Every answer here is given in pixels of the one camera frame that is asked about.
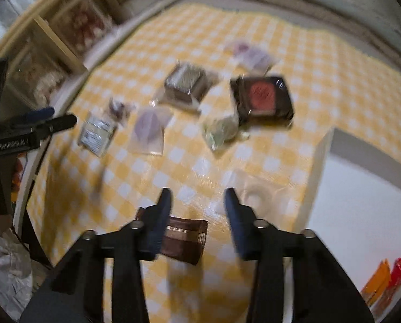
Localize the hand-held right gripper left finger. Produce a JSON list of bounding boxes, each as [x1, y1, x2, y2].
[[19, 188, 173, 323]]

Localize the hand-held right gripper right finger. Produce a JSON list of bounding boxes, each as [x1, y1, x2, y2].
[[223, 188, 376, 323]]

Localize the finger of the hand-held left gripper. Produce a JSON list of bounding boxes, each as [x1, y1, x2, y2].
[[9, 107, 56, 129], [28, 114, 78, 141]]

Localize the brown snack packet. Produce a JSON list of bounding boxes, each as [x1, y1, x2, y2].
[[135, 207, 209, 266]]

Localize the white labelled snack packet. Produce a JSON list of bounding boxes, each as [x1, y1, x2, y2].
[[77, 110, 118, 159]]

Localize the clear plastic snack packet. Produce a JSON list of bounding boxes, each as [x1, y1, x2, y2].
[[215, 169, 291, 223]]

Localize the purple snack packet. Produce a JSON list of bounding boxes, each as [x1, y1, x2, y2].
[[224, 40, 252, 56], [239, 46, 278, 75], [126, 106, 174, 157]]

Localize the green snack packet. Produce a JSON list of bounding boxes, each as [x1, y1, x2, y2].
[[202, 112, 250, 152]]

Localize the white box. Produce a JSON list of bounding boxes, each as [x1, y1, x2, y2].
[[294, 127, 401, 317]]

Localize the pale printed picture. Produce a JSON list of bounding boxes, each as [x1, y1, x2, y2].
[[6, 43, 70, 109]]

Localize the small dark purple candy packet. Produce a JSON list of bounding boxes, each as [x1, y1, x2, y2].
[[107, 97, 136, 127]]

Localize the wooden bedside shelf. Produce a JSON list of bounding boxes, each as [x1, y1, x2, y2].
[[0, 0, 162, 111]]

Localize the red printed picture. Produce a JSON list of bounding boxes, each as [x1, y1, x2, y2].
[[50, 0, 116, 58]]

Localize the grey curtain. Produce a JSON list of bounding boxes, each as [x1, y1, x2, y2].
[[0, 0, 54, 52]]

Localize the white plastic bag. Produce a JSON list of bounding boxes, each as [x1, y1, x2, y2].
[[0, 228, 33, 322]]

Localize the silver foil packet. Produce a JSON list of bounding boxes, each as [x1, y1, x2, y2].
[[151, 61, 220, 112]]

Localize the black packet with red circle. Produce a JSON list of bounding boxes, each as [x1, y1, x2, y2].
[[229, 75, 295, 127]]

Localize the orange snack packet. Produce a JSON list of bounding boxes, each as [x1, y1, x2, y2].
[[360, 259, 392, 307]]

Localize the yellow checkered mat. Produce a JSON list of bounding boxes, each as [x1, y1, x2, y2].
[[25, 2, 401, 323]]

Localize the red snack packet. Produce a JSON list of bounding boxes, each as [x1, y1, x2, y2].
[[372, 257, 401, 314]]

